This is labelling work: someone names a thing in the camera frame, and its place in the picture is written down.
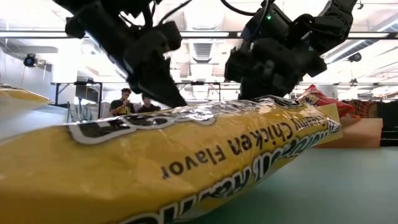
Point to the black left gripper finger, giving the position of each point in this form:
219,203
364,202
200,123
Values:
161,90

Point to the orange Maruchan noodle pack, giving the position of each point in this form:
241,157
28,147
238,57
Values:
323,101

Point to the yellow Maruchan noodle pack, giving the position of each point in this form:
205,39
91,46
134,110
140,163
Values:
21,95
124,174

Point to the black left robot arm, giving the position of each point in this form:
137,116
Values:
99,25

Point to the person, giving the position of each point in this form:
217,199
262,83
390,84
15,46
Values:
122,107
148,108

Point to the black ceiling spotlight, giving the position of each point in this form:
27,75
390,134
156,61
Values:
355,57
30,60

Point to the patterned orange fabric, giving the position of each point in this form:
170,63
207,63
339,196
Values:
363,109

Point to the orange plastic bin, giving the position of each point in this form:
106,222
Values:
357,133

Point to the clear plastic bin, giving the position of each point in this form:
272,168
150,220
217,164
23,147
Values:
37,123

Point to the green table mat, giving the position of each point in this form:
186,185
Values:
326,186

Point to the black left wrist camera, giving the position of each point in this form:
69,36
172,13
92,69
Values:
168,35

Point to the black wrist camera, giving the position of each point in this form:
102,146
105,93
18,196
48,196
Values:
270,28
168,35

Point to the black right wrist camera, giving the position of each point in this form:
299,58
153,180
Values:
270,28

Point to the ribbed silver air duct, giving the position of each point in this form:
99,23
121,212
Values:
202,51

